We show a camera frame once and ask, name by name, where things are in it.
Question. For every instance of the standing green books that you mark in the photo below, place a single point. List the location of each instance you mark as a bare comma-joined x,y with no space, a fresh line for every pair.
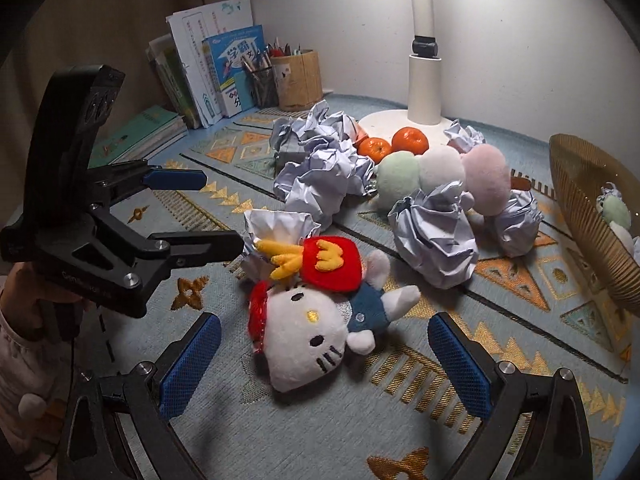
167,75

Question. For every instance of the person's left forearm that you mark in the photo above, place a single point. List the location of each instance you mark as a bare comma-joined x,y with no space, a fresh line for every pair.
25,360

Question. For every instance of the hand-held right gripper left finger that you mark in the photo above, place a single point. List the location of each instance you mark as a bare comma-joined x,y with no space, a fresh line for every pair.
192,365

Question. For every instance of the bamboo pen holder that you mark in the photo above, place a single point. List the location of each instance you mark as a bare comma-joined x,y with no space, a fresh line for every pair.
300,82

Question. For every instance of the white paper ball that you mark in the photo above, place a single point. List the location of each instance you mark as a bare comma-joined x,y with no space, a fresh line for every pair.
280,227

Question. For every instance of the heap of crumpled paper balls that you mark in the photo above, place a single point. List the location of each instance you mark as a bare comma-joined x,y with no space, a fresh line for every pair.
435,235

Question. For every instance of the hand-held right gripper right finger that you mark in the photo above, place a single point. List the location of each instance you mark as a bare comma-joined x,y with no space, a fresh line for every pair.
460,370

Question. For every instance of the white desk lamp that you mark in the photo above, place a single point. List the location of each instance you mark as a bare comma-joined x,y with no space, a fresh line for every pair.
425,90

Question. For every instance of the person's left hand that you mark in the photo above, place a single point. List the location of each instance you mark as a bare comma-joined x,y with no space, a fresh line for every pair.
22,287

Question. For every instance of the flat stack of green books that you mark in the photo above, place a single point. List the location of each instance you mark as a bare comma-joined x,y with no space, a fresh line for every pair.
140,132

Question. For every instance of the blue workbook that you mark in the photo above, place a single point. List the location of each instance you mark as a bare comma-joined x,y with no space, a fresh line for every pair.
232,60

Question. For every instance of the tangerine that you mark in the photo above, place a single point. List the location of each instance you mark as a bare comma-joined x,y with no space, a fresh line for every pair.
375,150
410,140

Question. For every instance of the bunch of pens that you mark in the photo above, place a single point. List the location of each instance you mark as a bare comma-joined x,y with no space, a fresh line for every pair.
282,50

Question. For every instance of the pastel dango plush toy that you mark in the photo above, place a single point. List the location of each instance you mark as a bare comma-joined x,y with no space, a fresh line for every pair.
440,170
616,212

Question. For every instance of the white cat plush toy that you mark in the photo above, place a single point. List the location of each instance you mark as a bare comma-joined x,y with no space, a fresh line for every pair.
300,330

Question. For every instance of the black mesh pencil cup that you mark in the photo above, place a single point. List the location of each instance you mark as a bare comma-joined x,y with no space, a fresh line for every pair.
264,90

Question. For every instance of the patterned table mat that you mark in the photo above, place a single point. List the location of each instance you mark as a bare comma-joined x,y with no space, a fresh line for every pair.
320,435

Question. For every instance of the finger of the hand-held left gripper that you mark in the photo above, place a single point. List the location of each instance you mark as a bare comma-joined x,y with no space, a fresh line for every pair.
175,179
210,246

